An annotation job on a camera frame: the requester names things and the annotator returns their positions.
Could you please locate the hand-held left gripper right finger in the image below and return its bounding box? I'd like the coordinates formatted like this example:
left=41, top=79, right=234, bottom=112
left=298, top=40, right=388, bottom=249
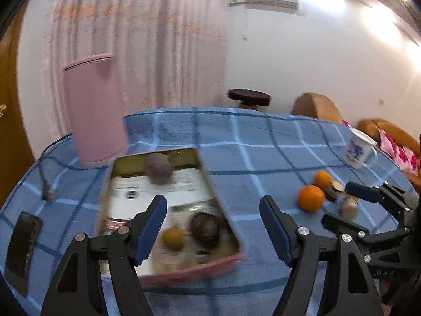
left=259, top=195, right=385, bottom=316

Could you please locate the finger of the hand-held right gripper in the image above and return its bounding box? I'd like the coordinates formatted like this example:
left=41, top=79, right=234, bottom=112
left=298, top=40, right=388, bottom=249
left=345, top=181, right=420, bottom=219
left=322, top=213, right=412, bottom=257

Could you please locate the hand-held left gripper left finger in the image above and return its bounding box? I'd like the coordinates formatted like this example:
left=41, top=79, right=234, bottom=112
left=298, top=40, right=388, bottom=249
left=40, top=194, right=168, bottom=316

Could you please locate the small beige fruit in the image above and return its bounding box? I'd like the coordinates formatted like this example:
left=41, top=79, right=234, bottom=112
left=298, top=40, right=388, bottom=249
left=340, top=197, right=359, bottom=218

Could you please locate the snack cake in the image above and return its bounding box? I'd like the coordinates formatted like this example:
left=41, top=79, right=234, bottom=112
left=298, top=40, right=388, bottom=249
left=324, top=180, right=345, bottom=202

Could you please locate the orange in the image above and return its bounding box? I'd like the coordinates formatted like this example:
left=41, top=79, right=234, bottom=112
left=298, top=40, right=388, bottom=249
left=313, top=170, right=333, bottom=190
left=298, top=184, right=326, bottom=212

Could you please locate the pink tin box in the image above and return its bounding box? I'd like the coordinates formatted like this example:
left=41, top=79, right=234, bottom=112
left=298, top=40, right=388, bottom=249
left=97, top=147, right=244, bottom=287

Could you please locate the small yellow-green citrus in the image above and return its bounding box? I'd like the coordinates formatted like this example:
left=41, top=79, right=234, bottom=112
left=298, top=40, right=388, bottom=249
left=162, top=227, right=184, bottom=251

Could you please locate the small red label packet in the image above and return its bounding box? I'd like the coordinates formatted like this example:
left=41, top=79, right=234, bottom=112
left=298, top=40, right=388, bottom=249
left=102, top=215, right=139, bottom=234

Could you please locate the white paper leaflet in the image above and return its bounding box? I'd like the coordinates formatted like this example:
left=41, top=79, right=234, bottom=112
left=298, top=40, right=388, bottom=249
left=107, top=168, right=214, bottom=218

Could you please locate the white printed mug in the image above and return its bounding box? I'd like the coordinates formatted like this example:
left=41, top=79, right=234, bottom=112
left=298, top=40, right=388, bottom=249
left=342, top=128, right=379, bottom=169

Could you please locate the dark brown round fruit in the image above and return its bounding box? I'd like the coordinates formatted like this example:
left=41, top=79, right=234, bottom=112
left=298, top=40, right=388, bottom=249
left=190, top=212, right=222, bottom=247

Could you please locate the purple round fruit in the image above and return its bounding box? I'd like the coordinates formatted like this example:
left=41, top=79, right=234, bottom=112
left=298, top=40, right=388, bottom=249
left=145, top=152, right=175, bottom=185

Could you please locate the pink floral blanket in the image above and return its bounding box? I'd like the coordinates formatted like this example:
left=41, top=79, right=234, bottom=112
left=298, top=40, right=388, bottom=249
left=342, top=120, right=421, bottom=175

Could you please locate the blue plaid tablecloth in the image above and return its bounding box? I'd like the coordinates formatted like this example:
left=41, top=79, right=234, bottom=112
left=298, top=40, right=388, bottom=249
left=0, top=107, right=421, bottom=316

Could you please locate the brown leather sofa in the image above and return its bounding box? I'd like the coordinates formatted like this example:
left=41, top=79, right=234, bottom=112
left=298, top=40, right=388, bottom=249
left=293, top=92, right=421, bottom=191

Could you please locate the pink electric kettle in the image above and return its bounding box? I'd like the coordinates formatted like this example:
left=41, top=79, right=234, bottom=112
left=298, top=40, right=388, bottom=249
left=63, top=53, right=129, bottom=168

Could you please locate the dark round stool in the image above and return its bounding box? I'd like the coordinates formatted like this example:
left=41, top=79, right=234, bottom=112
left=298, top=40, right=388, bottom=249
left=228, top=89, right=273, bottom=110

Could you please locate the black smartphone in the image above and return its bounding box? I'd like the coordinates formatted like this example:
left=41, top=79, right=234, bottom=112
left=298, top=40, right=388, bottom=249
left=4, top=211, right=43, bottom=298

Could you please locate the wooden door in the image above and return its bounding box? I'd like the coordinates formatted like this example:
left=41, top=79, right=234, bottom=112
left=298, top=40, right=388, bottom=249
left=0, top=3, right=37, bottom=211

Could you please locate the pink embroidered curtain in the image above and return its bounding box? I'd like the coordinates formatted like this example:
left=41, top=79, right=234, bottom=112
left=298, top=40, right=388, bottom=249
left=41, top=0, right=231, bottom=139

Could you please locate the black power cable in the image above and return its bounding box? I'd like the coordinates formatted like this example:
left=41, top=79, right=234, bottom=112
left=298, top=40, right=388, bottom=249
left=33, top=133, right=74, bottom=202

